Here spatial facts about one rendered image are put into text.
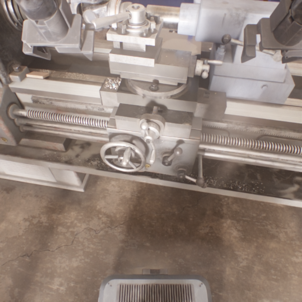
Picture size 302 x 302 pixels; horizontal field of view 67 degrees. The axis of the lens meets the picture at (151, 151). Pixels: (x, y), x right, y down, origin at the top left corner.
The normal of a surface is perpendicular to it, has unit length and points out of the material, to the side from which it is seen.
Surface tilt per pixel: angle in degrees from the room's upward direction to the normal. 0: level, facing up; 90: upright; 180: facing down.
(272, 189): 0
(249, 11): 22
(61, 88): 36
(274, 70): 61
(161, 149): 90
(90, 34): 30
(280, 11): 90
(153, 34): 0
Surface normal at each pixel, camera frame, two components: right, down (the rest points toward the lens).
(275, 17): -1.00, -0.01
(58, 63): -0.17, 0.77
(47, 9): 0.76, 0.65
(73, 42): 0.01, -0.14
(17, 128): 0.99, 0.15
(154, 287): 0.02, -0.62
